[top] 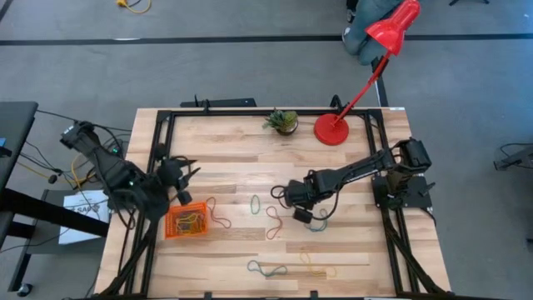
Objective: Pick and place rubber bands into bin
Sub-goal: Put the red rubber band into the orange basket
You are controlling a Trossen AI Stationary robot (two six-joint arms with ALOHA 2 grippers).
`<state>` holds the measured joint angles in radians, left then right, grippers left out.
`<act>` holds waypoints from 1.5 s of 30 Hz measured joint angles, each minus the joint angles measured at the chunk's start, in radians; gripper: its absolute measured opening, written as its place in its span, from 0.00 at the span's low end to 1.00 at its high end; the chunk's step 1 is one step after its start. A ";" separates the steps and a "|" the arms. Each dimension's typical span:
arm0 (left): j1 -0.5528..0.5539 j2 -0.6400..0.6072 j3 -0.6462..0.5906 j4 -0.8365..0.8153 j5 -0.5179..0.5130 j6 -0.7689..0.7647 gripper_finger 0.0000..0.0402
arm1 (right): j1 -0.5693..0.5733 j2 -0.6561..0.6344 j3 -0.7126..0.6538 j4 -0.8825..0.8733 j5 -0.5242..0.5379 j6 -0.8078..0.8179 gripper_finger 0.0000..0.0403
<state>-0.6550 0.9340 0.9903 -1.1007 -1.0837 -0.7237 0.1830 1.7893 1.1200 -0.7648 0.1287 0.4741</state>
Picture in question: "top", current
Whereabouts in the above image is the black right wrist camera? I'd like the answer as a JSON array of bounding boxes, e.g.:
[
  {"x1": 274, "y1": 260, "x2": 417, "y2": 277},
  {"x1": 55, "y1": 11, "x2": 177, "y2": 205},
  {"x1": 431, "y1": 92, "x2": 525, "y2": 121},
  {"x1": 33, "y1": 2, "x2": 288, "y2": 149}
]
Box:
[{"x1": 292, "y1": 207, "x2": 314, "y2": 224}]

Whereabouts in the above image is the red desk lamp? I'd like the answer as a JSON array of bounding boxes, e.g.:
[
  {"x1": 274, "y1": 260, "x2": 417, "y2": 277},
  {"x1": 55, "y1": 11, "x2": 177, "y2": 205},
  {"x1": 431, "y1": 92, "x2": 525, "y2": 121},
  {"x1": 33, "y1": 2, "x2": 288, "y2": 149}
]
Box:
[{"x1": 313, "y1": 0, "x2": 421, "y2": 147}]

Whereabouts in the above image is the black floor stand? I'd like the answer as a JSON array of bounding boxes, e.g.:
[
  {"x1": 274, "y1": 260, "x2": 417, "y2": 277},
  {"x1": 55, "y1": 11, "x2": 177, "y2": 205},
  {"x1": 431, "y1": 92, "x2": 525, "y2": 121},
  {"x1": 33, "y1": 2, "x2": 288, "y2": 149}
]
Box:
[{"x1": 493, "y1": 142, "x2": 533, "y2": 172}]

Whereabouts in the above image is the white paper sheet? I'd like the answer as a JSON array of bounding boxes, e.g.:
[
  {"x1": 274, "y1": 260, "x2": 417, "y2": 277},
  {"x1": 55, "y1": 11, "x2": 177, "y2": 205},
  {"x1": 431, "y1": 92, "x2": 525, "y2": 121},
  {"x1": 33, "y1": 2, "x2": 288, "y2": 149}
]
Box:
[{"x1": 57, "y1": 190, "x2": 111, "y2": 246}]

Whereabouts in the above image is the orange plastic basket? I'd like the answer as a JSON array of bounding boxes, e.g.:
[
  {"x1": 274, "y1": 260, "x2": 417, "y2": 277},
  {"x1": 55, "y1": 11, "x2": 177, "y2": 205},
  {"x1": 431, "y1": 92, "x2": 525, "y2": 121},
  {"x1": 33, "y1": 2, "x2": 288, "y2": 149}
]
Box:
[{"x1": 164, "y1": 201, "x2": 210, "y2": 240}]

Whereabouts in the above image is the black side desk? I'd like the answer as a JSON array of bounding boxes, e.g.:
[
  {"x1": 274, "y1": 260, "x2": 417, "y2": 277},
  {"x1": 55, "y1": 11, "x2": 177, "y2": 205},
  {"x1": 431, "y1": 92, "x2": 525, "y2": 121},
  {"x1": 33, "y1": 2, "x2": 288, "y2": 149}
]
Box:
[{"x1": 0, "y1": 101, "x2": 112, "y2": 298}]

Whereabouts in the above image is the yellow floor cable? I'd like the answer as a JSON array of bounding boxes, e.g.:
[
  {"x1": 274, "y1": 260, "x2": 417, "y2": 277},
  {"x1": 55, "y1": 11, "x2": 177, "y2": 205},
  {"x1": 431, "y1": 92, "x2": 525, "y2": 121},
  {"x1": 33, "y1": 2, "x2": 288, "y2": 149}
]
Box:
[{"x1": 117, "y1": 0, "x2": 152, "y2": 15}]

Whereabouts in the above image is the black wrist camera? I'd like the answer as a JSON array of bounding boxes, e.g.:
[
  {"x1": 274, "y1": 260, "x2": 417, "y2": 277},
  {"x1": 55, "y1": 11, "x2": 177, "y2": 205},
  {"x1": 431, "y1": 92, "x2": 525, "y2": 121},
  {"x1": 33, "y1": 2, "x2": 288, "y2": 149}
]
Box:
[
  {"x1": 292, "y1": 207, "x2": 314, "y2": 224},
  {"x1": 176, "y1": 189, "x2": 194, "y2": 207}
]

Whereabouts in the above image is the potted succulent plant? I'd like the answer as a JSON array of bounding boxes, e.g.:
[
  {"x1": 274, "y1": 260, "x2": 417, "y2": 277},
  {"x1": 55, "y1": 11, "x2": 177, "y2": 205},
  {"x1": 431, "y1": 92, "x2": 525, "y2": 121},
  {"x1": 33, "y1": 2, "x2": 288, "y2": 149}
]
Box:
[{"x1": 262, "y1": 107, "x2": 300, "y2": 137}]

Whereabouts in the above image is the yellow rubber band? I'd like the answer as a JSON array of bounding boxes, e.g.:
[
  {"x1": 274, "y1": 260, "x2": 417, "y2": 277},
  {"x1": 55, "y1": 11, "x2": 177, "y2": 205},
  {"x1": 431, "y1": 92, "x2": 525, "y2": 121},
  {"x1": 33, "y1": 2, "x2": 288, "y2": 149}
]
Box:
[
  {"x1": 174, "y1": 211, "x2": 208, "y2": 235},
  {"x1": 299, "y1": 251, "x2": 337, "y2": 279}
]

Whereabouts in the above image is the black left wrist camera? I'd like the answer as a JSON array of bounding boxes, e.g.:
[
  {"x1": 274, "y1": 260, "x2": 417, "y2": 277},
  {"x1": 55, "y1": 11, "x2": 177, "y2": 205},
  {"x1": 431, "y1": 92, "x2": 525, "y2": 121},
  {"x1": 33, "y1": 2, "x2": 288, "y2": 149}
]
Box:
[{"x1": 176, "y1": 189, "x2": 194, "y2": 207}]

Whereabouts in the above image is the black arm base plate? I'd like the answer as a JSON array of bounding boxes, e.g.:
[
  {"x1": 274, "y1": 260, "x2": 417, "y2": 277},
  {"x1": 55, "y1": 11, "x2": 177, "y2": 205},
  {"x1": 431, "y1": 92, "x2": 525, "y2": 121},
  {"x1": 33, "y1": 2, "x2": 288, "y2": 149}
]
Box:
[{"x1": 371, "y1": 173, "x2": 433, "y2": 210}]

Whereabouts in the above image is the person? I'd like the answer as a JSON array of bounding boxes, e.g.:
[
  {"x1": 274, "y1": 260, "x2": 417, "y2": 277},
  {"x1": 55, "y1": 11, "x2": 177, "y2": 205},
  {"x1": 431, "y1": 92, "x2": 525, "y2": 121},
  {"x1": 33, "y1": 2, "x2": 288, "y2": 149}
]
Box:
[{"x1": 341, "y1": 0, "x2": 411, "y2": 67}]

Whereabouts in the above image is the black flat device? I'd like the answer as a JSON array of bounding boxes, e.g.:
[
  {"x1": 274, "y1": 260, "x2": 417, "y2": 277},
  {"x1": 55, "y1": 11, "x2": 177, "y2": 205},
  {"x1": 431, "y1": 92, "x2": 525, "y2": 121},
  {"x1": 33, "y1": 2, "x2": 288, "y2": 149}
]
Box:
[{"x1": 180, "y1": 94, "x2": 258, "y2": 108}]

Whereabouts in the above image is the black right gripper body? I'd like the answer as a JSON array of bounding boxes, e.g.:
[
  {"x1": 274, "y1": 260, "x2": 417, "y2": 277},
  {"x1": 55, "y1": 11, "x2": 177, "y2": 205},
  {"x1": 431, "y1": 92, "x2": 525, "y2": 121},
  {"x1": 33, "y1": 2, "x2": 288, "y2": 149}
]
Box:
[{"x1": 285, "y1": 178, "x2": 319, "y2": 211}]

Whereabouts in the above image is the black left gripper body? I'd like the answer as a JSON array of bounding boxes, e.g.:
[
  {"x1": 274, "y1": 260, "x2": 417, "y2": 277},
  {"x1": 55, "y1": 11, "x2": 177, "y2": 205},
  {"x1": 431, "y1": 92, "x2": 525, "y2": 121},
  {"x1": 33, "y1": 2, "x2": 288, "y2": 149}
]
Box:
[{"x1": 156, "y1": 156, "x2": 187, "y2": 192}]

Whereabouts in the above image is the black table frame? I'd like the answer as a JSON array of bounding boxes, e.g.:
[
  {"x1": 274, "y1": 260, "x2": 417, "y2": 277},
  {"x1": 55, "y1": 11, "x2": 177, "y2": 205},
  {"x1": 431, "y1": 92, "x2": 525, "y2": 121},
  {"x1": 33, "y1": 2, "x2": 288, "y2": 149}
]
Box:
[{"x1": 97, "y1": 107, "x2": 455, "y2": 299}]

